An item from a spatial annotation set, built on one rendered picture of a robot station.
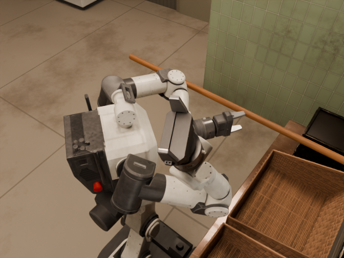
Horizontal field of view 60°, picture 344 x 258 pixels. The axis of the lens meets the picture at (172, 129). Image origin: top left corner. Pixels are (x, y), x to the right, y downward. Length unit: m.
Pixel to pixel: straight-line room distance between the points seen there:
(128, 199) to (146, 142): 0.20
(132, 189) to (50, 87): 2.80
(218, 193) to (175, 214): 1.49
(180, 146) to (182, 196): 0.37
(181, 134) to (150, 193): 0.35
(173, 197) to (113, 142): 0.27
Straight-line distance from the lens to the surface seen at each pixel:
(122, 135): 1.01
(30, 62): 4.10
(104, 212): 1.29
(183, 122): 0.61
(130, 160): 0.92
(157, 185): 0.92
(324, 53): 2.56
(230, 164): 2.68
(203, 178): 0.85
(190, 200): 0.96
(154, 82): 1.26
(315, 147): 1.34
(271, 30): 2.63
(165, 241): 2.10
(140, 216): 1.54
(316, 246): 1.72
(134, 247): 1.87
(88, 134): 1.04
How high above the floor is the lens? 2.15
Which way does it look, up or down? 48 degrees down
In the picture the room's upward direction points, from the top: straight up
